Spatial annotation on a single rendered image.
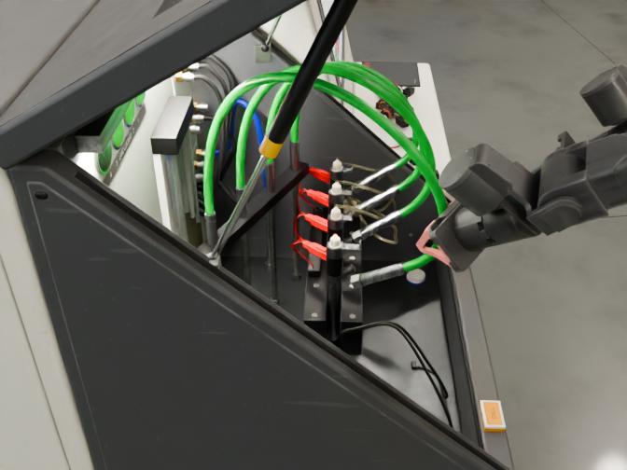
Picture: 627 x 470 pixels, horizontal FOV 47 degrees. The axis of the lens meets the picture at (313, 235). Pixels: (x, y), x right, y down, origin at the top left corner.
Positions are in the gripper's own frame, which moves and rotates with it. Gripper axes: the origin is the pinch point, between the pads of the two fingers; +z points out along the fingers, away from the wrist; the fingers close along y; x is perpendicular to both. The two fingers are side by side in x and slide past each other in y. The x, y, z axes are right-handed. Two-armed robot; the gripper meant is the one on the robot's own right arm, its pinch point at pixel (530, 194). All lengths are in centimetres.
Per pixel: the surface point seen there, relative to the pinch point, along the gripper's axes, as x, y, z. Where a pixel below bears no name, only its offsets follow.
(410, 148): 18.5, 21.8, 1.2
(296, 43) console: -23, 39, 26
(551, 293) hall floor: -130, -98, 70
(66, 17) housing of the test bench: 26, 62, 22
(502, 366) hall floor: -85, -89, 80
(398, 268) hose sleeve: 18.4, 7.9, 14.8
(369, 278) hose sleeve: 18.1, 8.5, 20.0
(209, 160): 15.0, 36.3, 29.5
